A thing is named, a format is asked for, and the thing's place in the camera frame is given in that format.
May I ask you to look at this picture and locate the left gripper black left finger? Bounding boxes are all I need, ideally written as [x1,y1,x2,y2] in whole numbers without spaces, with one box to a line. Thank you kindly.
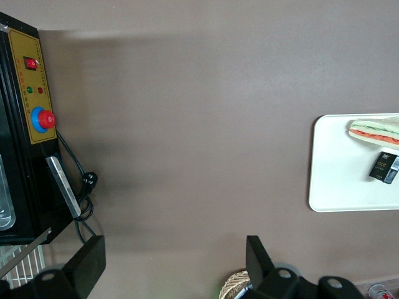
[32,235,107,299]

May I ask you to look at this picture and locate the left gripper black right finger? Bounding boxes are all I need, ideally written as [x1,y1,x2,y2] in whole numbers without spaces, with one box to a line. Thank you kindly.
[246,235,314,299]

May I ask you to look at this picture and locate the cream plastic tray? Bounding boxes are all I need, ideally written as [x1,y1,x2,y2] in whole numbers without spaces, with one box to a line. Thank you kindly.
[308,113,399,213]

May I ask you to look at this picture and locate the brown wicker basket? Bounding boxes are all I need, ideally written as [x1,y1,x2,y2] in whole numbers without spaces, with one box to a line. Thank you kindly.
[219,270,254,299]

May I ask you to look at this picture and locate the black sealing machine yellow panel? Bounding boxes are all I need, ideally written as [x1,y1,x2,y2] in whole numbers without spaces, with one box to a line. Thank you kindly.
[0,11,75,246]

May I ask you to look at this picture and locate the clear plastic container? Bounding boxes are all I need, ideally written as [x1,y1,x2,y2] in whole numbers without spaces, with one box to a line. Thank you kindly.
[0,154,16,231]

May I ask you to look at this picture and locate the red cola bottle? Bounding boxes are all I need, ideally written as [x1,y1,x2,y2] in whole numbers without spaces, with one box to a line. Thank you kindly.
[368,283,399,299]

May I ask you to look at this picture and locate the red emergency stop button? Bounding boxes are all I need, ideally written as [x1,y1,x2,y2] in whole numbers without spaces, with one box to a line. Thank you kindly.
[30,107,57,133]

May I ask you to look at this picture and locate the small black box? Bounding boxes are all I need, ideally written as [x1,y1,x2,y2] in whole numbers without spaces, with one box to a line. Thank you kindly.
[367,151,399,185]

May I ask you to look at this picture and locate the wrapped triangle sandwich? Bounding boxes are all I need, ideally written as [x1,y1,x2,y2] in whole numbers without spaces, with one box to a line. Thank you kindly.
[347,114,399,152]

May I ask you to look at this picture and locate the white wire basket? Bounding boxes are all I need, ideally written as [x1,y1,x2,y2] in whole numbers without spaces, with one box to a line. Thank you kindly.
[0,243,54,290]

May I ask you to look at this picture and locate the silver machine handle bar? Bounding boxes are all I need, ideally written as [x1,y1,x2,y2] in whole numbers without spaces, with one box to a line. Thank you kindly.
[45,155,82,219]

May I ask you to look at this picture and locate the black power cable with plug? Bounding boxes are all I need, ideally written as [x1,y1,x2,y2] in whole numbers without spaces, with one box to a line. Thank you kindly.
[55,130,105,244]

